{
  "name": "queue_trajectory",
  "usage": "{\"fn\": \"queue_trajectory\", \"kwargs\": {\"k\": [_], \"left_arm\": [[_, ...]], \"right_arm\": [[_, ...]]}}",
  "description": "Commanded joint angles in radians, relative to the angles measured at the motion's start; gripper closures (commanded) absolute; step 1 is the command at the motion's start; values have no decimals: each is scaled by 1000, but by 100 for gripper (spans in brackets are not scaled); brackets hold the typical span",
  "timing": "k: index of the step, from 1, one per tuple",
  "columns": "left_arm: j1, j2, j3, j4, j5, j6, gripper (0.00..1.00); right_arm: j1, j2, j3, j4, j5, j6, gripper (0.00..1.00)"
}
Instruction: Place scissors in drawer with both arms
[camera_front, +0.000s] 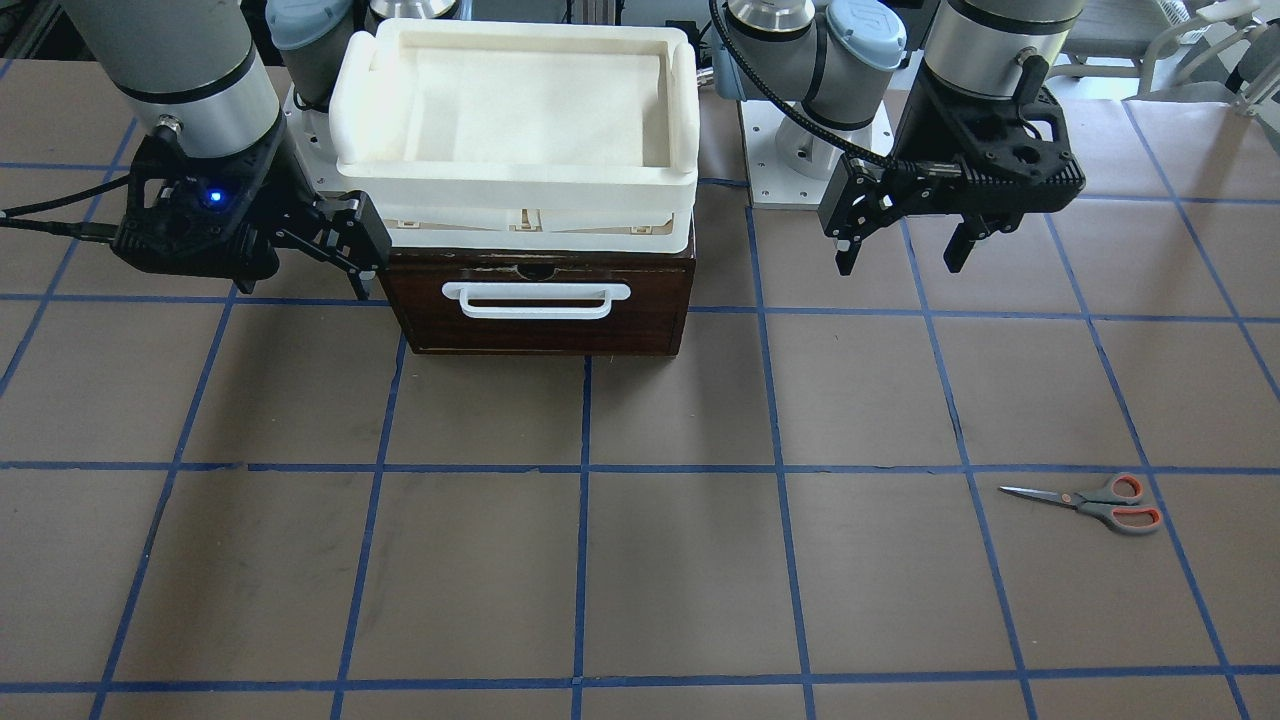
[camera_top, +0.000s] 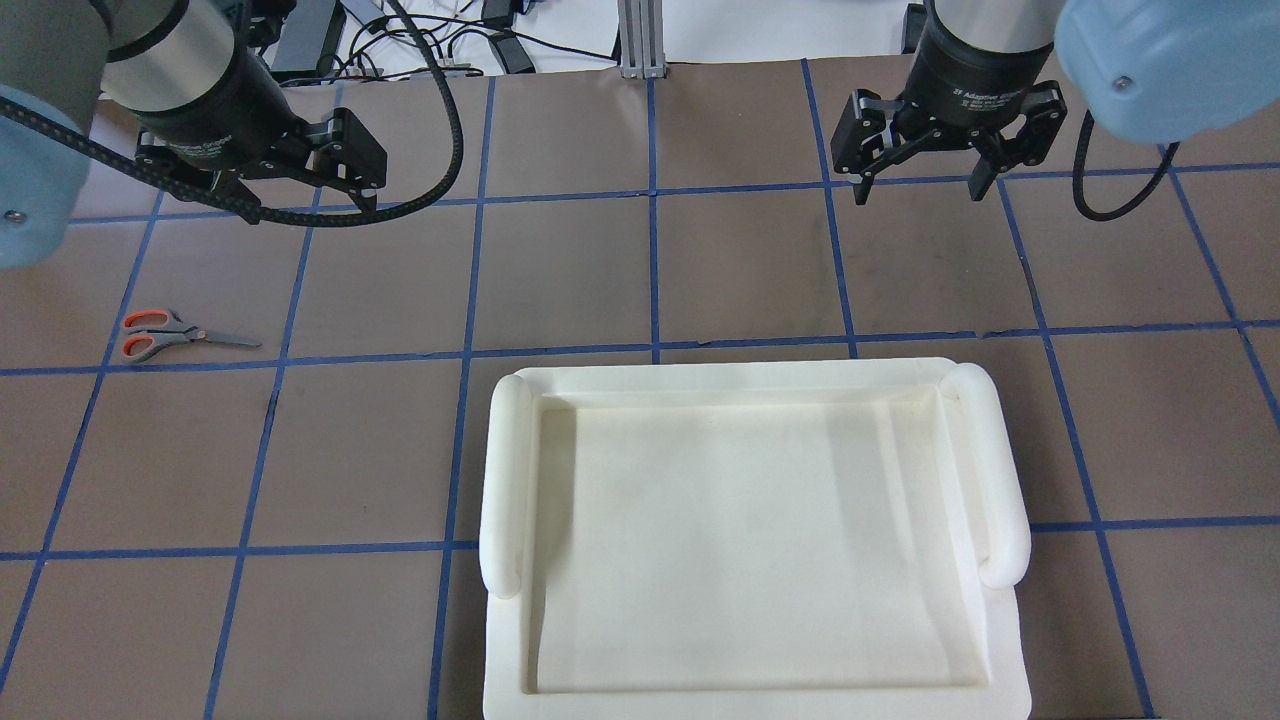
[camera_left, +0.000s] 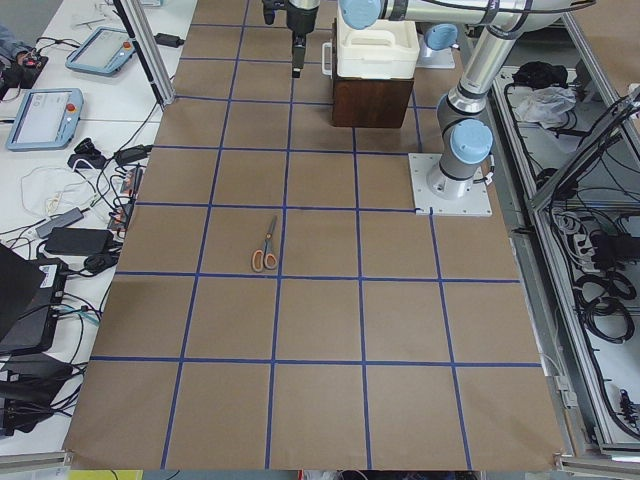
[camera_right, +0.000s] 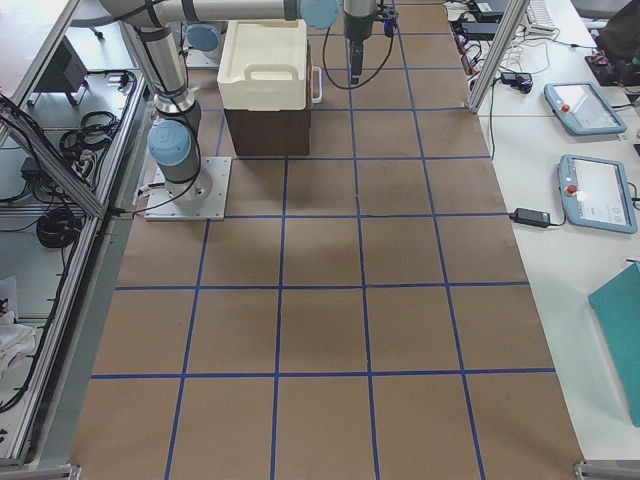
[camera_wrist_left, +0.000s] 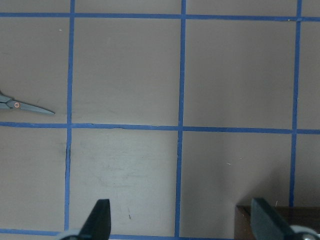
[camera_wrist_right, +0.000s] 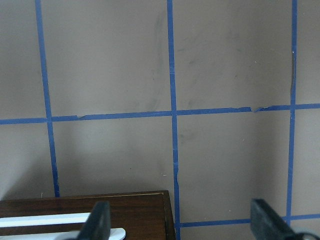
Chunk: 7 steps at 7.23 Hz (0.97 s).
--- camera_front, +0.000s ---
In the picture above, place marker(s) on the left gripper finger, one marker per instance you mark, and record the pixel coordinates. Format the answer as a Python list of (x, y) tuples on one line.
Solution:
[(962, 242), (848, 247)]

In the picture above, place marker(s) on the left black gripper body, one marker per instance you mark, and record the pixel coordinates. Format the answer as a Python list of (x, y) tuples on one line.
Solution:
[(917, 142)]

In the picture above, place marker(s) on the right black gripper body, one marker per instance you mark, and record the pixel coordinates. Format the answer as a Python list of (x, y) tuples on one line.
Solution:
[(279, 192)]

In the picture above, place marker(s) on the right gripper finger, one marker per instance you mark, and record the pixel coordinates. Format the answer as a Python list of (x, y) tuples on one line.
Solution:
[(363, 280)]

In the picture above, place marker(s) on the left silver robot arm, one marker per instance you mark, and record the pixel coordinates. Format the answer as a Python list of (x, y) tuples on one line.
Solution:
[(826, 67)]

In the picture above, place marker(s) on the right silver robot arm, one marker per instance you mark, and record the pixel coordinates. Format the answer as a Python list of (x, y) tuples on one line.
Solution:
[(196, 58)]

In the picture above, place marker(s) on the dark wooden drawer cabinet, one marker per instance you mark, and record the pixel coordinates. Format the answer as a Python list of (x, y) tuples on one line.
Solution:
[(540, 270)]

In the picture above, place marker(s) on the white plastic tray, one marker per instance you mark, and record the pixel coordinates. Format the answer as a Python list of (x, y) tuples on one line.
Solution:
[(500, 135)]

